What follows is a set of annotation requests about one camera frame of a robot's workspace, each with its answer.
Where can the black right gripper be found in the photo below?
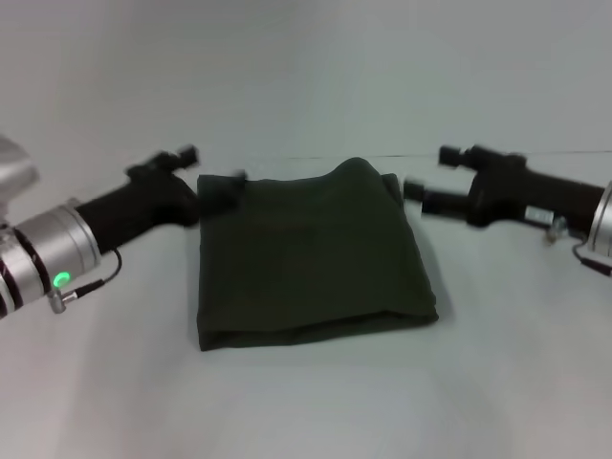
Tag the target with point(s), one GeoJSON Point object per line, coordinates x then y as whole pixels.
{"type": "Point", "coordinates": [531, 196]}

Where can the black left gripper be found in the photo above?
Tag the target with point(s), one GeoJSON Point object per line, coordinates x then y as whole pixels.
{"type": "Point", "coordinates": [138, 205]}

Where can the dark green shirt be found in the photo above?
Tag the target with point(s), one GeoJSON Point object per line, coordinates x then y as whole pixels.
{"type": "Point", "coordinates": [311, 248]}

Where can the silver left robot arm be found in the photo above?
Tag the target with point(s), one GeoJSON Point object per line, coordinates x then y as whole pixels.
{"type": "Point", "coordinates": [43, 258]}

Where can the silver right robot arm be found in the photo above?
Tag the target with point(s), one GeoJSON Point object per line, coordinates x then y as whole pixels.
{"type": "Point", "coordinates": [602, 222]}

